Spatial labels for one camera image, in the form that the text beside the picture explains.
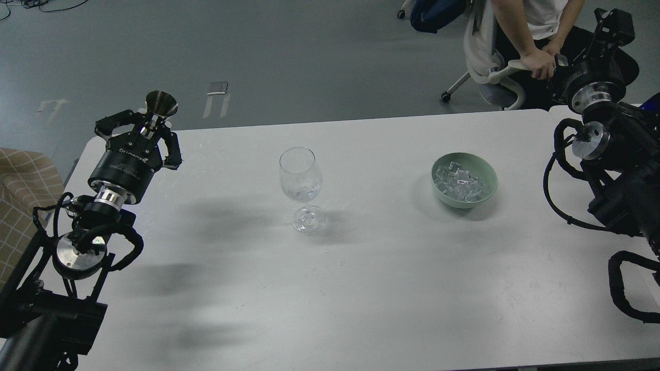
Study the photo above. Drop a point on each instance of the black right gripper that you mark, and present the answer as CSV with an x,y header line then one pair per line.
x,y
598,78

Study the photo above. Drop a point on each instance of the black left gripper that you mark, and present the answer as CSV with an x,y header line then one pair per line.
x,y
131,159

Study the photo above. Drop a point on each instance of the steel double jigger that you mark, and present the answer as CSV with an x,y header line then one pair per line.
x,y
160,106

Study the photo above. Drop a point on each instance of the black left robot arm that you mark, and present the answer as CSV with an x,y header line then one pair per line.
x,y
51,308

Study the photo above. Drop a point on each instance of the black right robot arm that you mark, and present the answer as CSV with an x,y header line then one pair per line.
x,y
614,147

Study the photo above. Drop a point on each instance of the clear wine glass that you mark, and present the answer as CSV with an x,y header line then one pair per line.
x,y
301,180

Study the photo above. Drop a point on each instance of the pile of ice cubes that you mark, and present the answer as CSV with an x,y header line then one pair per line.
x,y
458,183

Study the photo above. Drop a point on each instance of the seated person white shirt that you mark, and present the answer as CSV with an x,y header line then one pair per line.
x,y
534,32

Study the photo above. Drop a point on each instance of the beige checkered sofa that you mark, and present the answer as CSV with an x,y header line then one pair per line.
x,y
28,179

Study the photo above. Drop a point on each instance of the white office chair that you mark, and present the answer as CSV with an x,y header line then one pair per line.
x,y
485,64

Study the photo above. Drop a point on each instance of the green ceramic bowl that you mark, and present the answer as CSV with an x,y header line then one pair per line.
x,y
477,166

